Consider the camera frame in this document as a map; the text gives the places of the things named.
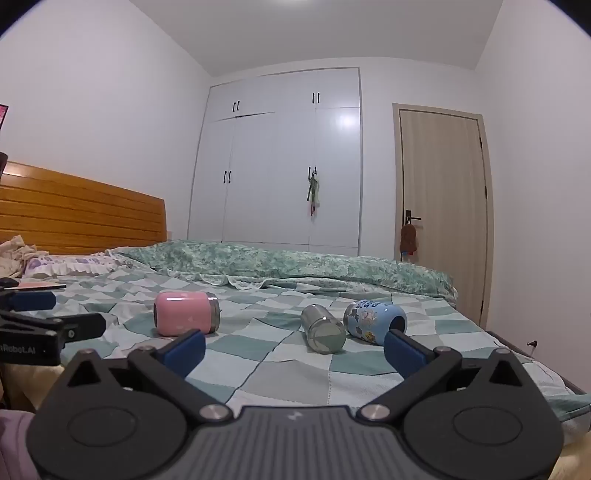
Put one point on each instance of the stainless steel cup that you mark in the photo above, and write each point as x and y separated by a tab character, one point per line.
324	332

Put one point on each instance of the blue cartoon print cup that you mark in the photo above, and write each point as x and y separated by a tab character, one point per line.
371	321

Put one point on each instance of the purple floral pillow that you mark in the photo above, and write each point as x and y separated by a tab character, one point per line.
69	265

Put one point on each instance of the checked green bed sheet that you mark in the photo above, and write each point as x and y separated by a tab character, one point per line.
277	350

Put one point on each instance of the wooden headboard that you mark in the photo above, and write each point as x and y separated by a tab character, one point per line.
78	212

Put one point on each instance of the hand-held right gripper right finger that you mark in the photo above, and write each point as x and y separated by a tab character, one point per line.
406	355

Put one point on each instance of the pink flat phone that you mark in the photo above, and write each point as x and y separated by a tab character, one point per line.
39	285

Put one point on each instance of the pink cup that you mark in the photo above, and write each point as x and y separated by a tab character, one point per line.
184	314

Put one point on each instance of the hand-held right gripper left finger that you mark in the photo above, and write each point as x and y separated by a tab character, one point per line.
181	353

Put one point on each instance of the green floral quilt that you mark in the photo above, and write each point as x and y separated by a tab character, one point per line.
295	265

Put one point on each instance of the pink purple clothing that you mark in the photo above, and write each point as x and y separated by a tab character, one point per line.
14	443

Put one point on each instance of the cream crumpled cloth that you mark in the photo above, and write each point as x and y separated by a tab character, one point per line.
16	251

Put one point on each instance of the pink wall picture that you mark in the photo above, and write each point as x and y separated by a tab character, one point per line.
2	114

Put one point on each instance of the white wardrobe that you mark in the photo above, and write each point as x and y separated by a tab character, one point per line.
272	161

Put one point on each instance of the beige wooden door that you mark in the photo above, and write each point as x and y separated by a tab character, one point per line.
443	198

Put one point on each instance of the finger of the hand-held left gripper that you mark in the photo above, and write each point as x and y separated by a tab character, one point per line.
32	300
83	326

